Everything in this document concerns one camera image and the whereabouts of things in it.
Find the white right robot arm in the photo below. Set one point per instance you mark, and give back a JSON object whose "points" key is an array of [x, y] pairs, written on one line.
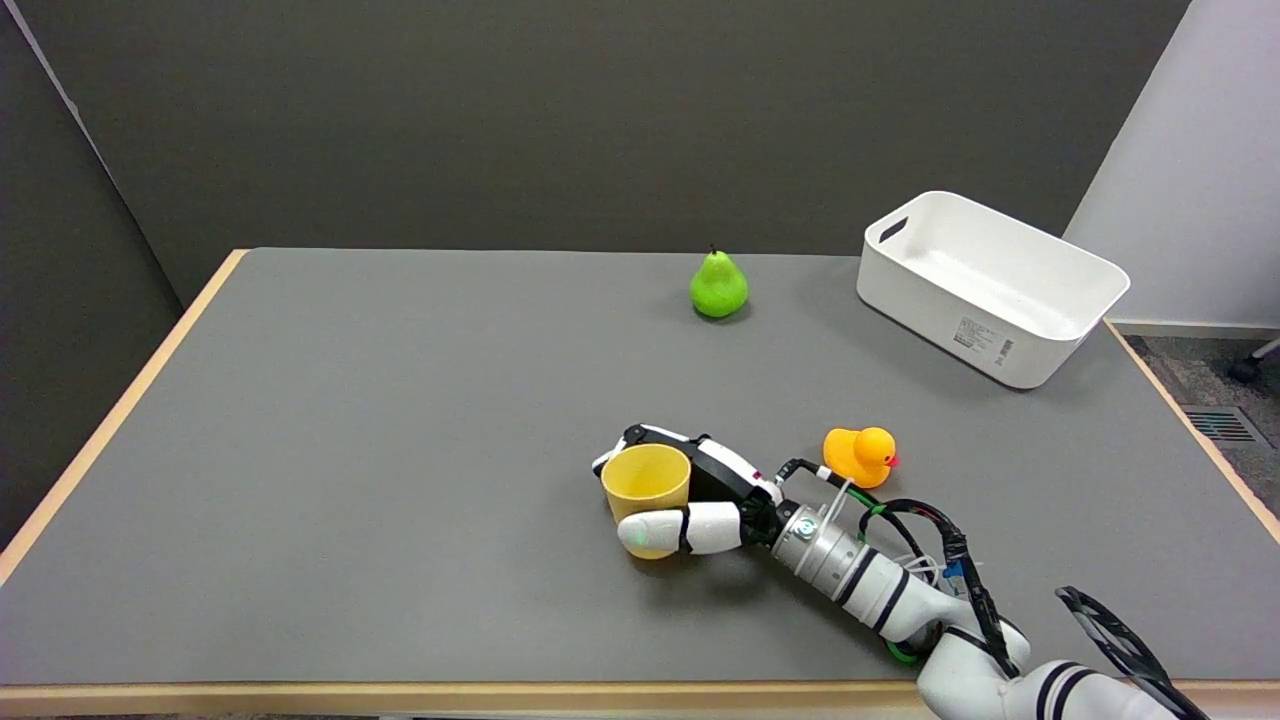
{"points": [[850, 570]]}

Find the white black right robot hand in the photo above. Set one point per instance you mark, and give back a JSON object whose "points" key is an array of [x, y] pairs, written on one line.
{"points": [[725, 480]]}

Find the white plastic storage bin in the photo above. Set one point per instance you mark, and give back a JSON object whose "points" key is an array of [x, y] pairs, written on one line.
{"points": [[1000, 280]]}

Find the black chair caster wheel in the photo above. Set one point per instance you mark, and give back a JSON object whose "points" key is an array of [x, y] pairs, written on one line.
{"points": [[1246, 370]]}

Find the green toy pear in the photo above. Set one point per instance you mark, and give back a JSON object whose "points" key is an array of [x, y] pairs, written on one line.
{"points": [[718, 285]]}

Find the orange rubber duck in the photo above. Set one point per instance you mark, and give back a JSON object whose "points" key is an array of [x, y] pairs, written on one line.
{"points": [[858, 458]]}

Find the metal floor vent grille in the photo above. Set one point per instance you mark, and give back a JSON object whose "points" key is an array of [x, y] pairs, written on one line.
{"points": [[1228, 428]]}

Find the yellow plastic cup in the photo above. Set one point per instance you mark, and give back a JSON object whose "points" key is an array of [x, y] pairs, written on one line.
{"points": [[648, 480]]}

